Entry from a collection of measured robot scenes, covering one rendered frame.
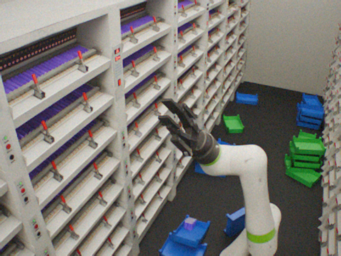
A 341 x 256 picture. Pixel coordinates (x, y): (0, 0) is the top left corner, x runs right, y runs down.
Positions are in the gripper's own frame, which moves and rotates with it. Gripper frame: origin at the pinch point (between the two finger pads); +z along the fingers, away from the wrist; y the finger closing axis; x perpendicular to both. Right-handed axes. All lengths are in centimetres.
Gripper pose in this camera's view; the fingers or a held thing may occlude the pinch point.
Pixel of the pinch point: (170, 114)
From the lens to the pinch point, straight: 84.8
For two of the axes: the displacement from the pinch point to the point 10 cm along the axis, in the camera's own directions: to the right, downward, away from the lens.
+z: -4.4, -4.3, -7.9
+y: 1.6, -9.0, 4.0
